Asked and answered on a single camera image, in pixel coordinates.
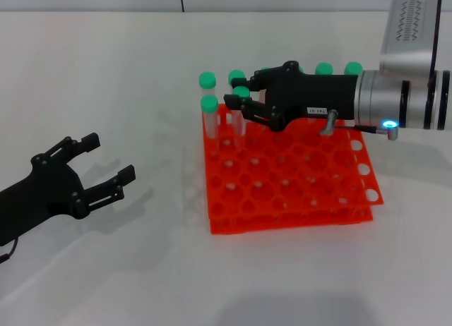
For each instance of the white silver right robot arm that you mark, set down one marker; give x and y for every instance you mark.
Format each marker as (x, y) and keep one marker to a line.
(378, 96)

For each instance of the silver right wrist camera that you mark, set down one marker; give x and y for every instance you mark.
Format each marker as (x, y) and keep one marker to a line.
(409, 33)

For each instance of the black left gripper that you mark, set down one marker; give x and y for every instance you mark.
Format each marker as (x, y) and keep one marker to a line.
(42, 192)

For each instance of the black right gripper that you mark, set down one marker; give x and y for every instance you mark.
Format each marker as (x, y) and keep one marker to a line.
(318, 95)

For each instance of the orange test tube rack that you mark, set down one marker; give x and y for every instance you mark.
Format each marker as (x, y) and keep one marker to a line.
(300, 206)

